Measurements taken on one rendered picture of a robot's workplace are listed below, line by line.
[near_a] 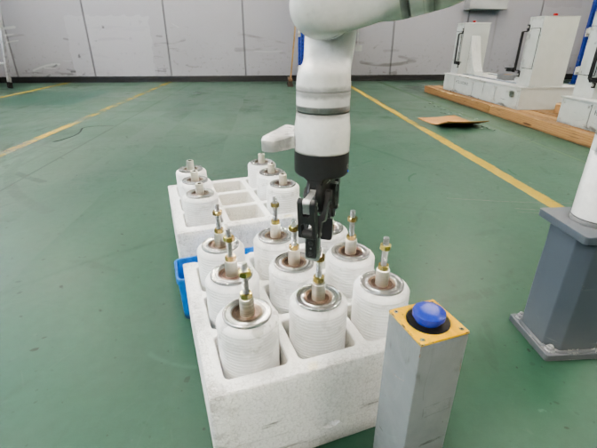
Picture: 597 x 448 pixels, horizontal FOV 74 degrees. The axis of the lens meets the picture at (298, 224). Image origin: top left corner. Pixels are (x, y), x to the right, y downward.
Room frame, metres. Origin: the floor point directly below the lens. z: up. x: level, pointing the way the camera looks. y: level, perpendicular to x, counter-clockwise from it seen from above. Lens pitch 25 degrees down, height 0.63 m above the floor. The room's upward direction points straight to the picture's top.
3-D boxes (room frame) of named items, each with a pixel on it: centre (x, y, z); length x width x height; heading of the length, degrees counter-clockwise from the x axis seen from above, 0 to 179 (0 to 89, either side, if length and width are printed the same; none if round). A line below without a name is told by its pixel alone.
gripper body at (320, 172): (0.53, -0.03, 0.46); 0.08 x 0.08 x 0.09
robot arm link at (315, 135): (0.54, -0.01, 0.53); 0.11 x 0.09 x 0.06; 71
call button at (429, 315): (0.40, -0.16, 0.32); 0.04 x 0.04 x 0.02
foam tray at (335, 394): (0.64, 0.01, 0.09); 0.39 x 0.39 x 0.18; 20
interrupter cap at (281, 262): (0.64, 0.01, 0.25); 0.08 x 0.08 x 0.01
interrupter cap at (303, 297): (0.53, -0.03, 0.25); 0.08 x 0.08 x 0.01
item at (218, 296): (0.60, 0.12, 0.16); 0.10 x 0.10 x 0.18
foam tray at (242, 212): (1.16, 0.20, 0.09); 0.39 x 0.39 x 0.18; 20
